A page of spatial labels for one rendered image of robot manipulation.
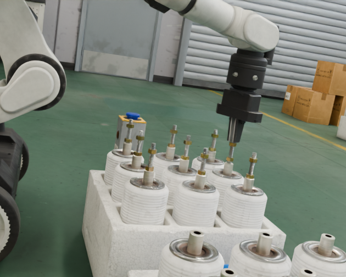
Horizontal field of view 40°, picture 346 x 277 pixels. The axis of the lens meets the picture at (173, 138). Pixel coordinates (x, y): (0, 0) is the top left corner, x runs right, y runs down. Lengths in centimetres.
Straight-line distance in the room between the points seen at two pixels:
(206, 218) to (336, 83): 389
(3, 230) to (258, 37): 70
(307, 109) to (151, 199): 387
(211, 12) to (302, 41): 586
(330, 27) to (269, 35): 598
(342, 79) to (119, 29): 279
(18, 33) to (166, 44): 506
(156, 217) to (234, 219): 18
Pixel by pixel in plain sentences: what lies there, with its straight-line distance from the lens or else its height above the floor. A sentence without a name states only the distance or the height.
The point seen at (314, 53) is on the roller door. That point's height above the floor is 70.
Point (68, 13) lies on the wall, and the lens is 607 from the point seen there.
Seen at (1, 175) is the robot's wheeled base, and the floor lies 20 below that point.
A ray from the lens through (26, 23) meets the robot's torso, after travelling 124.
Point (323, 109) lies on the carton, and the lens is 481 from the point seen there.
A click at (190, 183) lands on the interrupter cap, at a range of 106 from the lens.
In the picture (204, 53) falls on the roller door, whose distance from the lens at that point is 631.
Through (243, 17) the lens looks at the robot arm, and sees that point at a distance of 108.
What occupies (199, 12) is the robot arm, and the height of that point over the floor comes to 62.
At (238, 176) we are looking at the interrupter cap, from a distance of 120.
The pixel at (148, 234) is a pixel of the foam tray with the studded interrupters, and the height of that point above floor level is 17.
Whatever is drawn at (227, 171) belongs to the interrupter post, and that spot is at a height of 26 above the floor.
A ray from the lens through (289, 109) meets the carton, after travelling 511.
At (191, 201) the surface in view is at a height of 23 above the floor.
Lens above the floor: 55
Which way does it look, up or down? 11 degrees down
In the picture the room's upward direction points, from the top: 9 degrees clockwise
